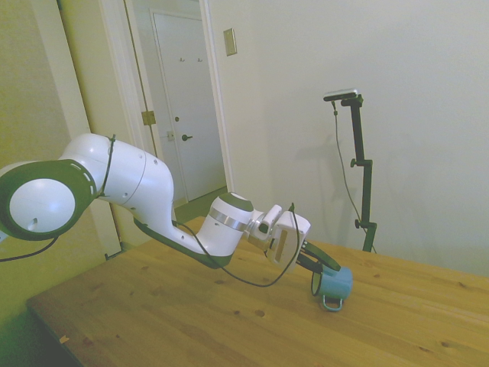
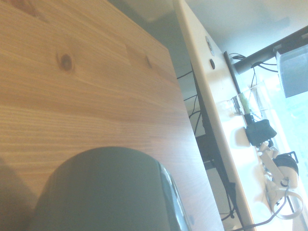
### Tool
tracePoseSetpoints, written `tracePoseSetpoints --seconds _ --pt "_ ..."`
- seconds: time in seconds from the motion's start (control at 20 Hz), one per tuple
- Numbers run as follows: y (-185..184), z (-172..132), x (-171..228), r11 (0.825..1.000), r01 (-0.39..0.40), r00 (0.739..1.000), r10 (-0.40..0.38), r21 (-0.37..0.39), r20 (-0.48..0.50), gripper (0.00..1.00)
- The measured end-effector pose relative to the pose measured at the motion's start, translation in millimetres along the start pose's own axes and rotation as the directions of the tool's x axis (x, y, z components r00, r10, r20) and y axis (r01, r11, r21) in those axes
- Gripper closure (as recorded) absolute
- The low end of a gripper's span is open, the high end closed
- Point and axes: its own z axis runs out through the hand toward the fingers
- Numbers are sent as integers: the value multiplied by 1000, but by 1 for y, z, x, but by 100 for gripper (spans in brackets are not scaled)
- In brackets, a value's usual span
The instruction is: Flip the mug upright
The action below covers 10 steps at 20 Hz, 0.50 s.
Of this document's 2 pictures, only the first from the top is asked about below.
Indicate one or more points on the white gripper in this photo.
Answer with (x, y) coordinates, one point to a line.
(286, 239)

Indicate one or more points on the blue mug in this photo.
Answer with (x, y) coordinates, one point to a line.
(336, 284)

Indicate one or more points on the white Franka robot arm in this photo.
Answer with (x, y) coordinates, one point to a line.
(130, 179)

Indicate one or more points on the white closed door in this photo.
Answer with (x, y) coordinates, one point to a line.
(187, 95)

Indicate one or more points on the brass door hinge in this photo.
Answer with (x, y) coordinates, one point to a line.
(148, 117)

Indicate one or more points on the white open door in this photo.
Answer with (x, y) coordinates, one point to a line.
(103, 76)

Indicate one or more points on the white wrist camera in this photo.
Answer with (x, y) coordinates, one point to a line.
(269, 221)

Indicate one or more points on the black camera stand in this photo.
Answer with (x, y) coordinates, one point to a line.
(344, 172)
(364, 179)

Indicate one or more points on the grey exterior camera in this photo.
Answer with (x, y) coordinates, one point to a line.
(341, 94)

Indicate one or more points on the beige wall switch plate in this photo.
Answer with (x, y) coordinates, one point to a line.
(230, 42)

